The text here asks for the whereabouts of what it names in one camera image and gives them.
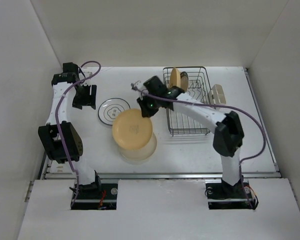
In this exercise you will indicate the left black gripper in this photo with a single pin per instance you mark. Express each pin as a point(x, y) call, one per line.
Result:
point(89, 100)

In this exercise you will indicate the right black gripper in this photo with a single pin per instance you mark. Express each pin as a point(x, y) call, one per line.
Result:
point(146, 111)

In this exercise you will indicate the tan rimmed patterned plate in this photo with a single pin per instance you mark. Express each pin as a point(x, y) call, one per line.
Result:
point(131, 131)

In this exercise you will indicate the cream plate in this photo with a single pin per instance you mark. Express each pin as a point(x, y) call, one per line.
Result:
point(140, 156)

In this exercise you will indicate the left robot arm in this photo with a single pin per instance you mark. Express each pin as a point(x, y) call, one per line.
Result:
point(72, 142)

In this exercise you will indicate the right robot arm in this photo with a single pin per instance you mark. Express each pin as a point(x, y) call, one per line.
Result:
point(226, 128)

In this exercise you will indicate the tan wooden plate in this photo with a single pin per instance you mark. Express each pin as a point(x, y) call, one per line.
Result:
point(175, 78)

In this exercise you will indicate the white cutlery holder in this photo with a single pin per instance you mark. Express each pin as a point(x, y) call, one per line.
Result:
point(216, 95)

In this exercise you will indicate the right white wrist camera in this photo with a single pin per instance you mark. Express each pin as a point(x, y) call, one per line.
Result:
point(136, 86)

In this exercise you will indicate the black wire dish rack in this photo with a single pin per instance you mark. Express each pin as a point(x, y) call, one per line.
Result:
point(193, 79)

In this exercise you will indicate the aluminium front rail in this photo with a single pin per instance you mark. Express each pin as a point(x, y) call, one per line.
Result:
point(249, 175)

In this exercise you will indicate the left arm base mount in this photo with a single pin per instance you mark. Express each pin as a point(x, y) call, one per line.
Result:
point(95, 197)

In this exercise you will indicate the aluminium right rail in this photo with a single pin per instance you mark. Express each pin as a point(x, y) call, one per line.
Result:
point(268, 143)

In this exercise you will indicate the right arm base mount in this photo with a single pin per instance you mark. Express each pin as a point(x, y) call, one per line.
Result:
point(222, 196)

